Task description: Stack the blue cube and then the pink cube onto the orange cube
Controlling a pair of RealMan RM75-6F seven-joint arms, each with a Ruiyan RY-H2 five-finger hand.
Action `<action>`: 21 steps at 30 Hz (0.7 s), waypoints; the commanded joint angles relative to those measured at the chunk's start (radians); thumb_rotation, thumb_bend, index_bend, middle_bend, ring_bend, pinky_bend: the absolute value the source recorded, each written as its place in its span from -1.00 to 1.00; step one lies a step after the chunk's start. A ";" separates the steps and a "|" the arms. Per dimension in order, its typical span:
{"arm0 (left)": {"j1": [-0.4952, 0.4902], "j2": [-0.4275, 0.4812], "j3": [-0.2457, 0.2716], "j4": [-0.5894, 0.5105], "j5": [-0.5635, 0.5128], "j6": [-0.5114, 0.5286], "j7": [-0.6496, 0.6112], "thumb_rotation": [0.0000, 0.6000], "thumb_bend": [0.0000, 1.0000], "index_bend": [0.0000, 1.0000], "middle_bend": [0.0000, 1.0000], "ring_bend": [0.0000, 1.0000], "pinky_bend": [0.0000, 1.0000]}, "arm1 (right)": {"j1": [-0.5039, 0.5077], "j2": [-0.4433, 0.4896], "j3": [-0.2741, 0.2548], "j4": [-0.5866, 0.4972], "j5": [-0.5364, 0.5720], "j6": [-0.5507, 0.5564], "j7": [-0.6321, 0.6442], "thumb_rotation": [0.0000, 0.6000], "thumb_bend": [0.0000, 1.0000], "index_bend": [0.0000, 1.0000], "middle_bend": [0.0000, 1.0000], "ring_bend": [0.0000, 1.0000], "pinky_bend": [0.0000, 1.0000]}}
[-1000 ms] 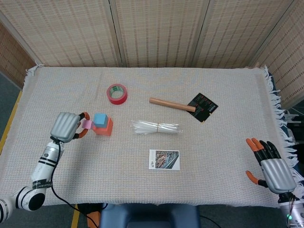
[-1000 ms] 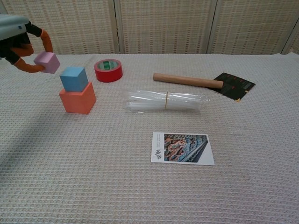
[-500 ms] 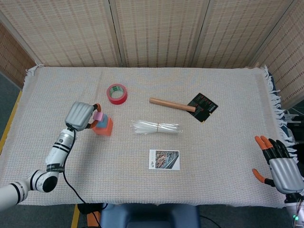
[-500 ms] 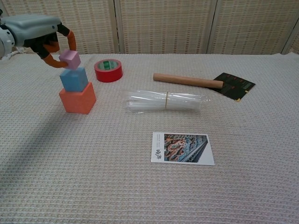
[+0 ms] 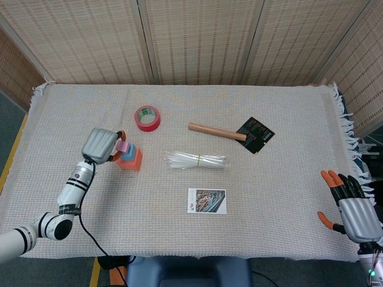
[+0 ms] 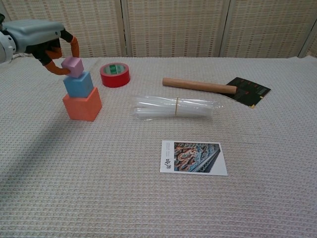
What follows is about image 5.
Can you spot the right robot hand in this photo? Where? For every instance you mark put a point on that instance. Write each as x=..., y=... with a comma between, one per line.
x=360, y=221

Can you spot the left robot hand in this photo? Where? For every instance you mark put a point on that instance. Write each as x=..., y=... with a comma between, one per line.
x=98, y=146

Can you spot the pink foam cube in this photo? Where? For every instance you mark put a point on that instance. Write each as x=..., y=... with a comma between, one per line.
x=122, y=146

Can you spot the blue foam cube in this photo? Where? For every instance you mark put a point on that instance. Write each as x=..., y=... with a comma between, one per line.
x=130, y=153

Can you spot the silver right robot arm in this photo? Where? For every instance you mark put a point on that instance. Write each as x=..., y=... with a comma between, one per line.
x=372, y=266

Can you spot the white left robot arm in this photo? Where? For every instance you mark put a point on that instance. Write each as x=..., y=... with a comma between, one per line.
x=57, y=209

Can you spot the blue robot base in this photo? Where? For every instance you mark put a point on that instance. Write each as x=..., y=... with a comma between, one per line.
x=188, y=272

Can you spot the orange foam cube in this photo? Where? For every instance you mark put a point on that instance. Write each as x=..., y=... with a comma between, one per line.
x=134, y=163

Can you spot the red tape roll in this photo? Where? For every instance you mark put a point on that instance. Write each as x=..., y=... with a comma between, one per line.
x=147, y=118

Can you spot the bundle of clear straws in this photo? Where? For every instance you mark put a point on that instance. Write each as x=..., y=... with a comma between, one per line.
x=197, y=161

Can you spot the white woven tablecloth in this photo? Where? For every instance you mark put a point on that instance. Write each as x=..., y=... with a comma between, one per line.
x=209, y=185

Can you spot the photo postcard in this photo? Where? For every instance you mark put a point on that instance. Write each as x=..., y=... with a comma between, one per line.
x=206, y=201

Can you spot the orange box under table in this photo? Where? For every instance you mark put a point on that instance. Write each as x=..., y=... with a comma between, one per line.
x=117, y=276

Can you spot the black printed card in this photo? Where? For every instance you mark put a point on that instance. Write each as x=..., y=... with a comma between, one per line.
x=256, y=135

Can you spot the bamboo folding screen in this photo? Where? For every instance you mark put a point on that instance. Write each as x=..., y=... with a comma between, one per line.
x=191, y=39

